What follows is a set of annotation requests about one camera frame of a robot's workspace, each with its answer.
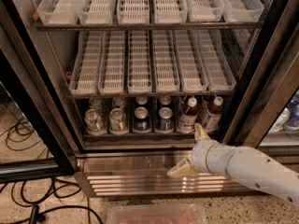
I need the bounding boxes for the shelf tray five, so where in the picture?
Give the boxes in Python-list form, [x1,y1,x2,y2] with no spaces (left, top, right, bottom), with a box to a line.
[174,30,208,92]
[186,0,224,22]

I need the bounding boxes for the shelf tray six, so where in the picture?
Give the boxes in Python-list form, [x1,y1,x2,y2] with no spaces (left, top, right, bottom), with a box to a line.
[222,0,263,22]
[197,30,236,91]

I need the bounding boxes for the top shelf tray three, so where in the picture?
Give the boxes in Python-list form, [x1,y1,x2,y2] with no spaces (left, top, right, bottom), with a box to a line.
[117,0,150,24]

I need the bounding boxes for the stainless steel fridge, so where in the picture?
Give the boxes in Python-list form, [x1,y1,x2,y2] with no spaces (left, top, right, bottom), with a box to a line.
[0,0,298,197]

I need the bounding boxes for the middle shelf tray three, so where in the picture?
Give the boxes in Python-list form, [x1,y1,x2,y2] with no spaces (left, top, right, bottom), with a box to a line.
[127,31,152,93]

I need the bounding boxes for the rear far-left green can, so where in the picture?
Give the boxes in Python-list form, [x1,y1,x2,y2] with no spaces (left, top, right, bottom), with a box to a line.
[89,98,105,113]

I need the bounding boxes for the top shelf tray six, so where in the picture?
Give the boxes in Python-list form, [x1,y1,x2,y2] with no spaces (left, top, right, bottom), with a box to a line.
[222,0,263,22]

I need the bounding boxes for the pepsi can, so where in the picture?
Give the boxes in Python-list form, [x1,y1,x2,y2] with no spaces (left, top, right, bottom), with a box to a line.
[158,95,172,108]
[156,107,174,133]
[135,96,149,107]
[133,106,150,133]

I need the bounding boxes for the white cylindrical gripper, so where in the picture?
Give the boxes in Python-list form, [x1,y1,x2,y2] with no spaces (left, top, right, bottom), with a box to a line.
[167,123,234,178]

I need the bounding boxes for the far-left green can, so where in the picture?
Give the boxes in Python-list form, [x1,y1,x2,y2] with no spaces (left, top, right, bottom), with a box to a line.
[84,109,106,135]
[89,98,105,113]

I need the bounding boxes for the middle shelf tray two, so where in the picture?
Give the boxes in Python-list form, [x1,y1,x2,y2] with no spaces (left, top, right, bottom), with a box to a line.
[98,31,125,94]

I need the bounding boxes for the shelf tray four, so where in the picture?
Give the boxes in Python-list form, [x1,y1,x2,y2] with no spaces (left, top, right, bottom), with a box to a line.
[153,0,188,24]
[151,30,180,92]

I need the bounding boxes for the cans behind right glass door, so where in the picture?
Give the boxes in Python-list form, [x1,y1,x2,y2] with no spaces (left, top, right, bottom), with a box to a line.
[270,93,299,133]

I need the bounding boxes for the middle shelf tray five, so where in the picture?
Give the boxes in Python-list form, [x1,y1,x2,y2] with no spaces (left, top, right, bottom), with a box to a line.
[174,30,208,92]

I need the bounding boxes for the middle shelf tray six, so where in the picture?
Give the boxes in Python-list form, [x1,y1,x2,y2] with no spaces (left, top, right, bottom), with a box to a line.
[197,30,236,91]

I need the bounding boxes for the top shelf tray four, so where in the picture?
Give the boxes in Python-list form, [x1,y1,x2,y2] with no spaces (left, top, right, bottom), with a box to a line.
[153,0,188,24]

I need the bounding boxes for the open fridge door left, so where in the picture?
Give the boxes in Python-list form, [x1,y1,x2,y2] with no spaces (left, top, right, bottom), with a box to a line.
[0,1,77,183]

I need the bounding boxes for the tea bottle white cap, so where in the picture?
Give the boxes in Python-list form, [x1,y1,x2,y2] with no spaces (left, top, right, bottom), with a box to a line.
[177,97,198,133]
[199,95,223,133]

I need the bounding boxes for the middle shelf tray one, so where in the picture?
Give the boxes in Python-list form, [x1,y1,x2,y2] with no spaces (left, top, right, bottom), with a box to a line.
[69,31,103,95]

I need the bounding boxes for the shelf tray two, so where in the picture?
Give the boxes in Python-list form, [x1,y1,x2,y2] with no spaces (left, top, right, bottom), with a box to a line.
[78,0,116,25]
[98,31,125,94]

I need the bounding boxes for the shelf tray one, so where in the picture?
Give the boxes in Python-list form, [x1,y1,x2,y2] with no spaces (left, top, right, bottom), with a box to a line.
[37,0,80,25]
[69,31,103,95]

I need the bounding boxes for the left tea bottle white cap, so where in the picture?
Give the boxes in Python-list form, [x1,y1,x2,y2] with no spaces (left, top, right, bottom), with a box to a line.
[177,97,198,133]

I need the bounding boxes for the right tea bottle white cap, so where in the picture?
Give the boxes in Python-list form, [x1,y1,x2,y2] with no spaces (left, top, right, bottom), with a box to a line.
[199,95,223,133]

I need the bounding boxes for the top shelf tray five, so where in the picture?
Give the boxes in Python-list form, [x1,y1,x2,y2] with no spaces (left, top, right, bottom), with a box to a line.
[186,0,224,22]

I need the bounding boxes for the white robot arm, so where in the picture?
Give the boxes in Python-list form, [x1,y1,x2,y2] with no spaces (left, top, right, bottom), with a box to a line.
[167,123,299,207]

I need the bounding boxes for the shelf tray three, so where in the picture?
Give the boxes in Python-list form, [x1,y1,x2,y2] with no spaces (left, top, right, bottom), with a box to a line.
[127,31,152,93]
[117,0,150,24]

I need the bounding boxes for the clear plastic container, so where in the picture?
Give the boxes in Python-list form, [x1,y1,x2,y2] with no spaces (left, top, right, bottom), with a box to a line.
[106,204,207,224]

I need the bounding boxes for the top shelf tray one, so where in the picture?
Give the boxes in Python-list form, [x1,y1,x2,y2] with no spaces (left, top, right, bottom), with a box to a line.
[37,0,80,25]

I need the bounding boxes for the middle shelf tray four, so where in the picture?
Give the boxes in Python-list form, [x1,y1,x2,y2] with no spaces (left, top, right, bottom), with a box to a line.
[151,30,180,92]

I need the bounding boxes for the black floor cables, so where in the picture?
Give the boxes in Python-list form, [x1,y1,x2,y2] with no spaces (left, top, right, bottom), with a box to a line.
[0,115,104,224]

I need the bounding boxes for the top shelf tray two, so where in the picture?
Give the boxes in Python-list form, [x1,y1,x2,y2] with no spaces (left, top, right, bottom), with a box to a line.
[78,0,116,25]

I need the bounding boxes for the front far-left green can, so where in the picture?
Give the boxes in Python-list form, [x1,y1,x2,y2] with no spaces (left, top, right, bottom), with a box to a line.
[84,109,106,135]

